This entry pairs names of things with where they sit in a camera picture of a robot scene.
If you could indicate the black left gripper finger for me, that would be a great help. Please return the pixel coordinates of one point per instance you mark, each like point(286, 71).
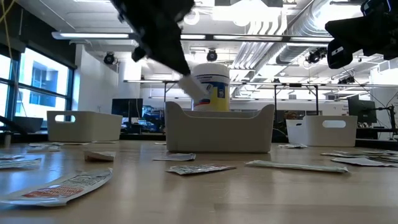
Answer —
point(174, 53)

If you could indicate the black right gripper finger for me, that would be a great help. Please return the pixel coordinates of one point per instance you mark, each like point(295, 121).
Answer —
point(345, 29)

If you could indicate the light grey plastic bin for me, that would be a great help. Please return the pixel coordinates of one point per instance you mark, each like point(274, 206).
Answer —
point(93, 127)
point(217, 133)

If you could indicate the white packet orange label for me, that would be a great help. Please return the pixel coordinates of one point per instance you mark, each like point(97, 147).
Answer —
point(62, 189)

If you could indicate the black ceiling spotlight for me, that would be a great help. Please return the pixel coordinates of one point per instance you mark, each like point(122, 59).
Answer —
point(315, 56)
point(346, 80)
point(109, 58)
point(211, 56)

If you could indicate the long ceiling light bar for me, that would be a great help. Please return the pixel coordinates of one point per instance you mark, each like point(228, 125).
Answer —
point(93, 35)

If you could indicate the yellow white Lysol wipes canister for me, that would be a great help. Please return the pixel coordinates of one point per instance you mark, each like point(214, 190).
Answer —
point(217, 93)

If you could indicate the black computer monitor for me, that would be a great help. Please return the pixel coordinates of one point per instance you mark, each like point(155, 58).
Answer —
point(127, 108)
point(362, 110)

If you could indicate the person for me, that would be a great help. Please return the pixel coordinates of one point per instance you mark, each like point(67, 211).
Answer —
point(291, 115)

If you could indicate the white plastic bin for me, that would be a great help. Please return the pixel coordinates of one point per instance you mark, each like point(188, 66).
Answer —
point(311, 133)

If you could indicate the large dark framed window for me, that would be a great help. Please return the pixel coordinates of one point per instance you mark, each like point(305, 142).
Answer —
point(43, 74)

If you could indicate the dark grey bowl-shaped object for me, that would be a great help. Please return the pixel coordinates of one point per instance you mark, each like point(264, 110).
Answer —
point(28, 124)

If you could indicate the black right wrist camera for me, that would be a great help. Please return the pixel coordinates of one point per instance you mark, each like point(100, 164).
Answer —
point(374, 7)

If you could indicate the silver ventilation duct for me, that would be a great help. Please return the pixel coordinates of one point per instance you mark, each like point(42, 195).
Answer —
point(311, 21)

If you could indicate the black metal gantry frame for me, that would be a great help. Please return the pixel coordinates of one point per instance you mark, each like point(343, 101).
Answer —
point(248, 84)

